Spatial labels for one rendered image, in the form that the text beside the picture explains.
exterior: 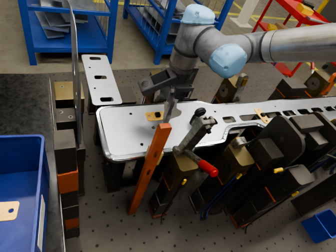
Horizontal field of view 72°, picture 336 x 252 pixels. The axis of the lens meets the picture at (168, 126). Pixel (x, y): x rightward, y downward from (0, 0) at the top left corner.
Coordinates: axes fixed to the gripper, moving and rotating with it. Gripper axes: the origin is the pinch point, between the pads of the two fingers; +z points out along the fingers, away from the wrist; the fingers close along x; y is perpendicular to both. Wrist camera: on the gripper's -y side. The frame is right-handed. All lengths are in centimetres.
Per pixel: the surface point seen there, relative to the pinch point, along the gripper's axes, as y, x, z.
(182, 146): -1.9, -19.7, -7.4
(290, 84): 77, 11, -1
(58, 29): -23, 189, 74
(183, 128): 7.4, -6.7, 1.9
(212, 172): -0.8, -30.9, -12.4
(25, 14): -48, 167, 51
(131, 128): -10.4, -4.3, 1.8
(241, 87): 40.3, 7.8, -3.2
